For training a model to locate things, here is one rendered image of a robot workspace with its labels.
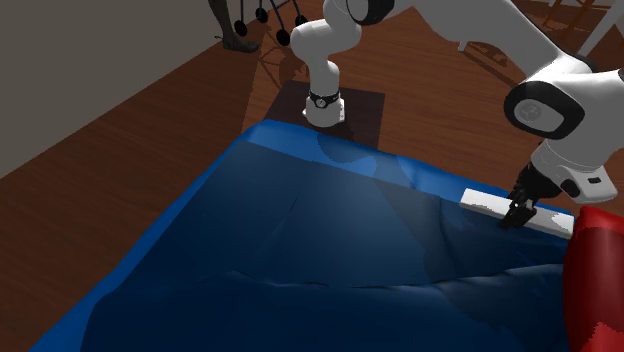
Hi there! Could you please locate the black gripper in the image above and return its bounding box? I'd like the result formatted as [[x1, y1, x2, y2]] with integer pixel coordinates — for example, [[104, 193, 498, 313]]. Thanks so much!
[[500, 162, 563, 230]]

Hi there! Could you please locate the white flat rectangular slab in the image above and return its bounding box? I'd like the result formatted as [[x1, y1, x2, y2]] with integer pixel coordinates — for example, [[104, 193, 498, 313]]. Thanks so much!
[[459, 187, 576, 241]]

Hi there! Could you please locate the red pillow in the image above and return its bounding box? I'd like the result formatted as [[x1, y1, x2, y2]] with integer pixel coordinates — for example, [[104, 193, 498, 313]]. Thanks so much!
[[562, 205, 624, 352]]

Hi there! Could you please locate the dark robot stand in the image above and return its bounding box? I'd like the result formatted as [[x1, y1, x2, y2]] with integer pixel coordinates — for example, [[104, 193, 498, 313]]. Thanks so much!
[[263, 80, 387, 150]]

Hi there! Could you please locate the blue bed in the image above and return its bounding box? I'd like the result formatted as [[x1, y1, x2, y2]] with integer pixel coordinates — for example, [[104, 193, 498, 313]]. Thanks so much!
[[29, 119, 577, 352]]

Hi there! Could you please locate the dark brown footed stand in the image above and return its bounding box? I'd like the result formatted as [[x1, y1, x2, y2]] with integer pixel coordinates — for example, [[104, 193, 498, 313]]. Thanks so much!
[[207, 0, 262, 54]]

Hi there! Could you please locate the black wheeled frame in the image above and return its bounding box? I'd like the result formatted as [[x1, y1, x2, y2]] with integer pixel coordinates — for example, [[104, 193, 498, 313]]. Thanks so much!
[[233, 0, 310, 48]]

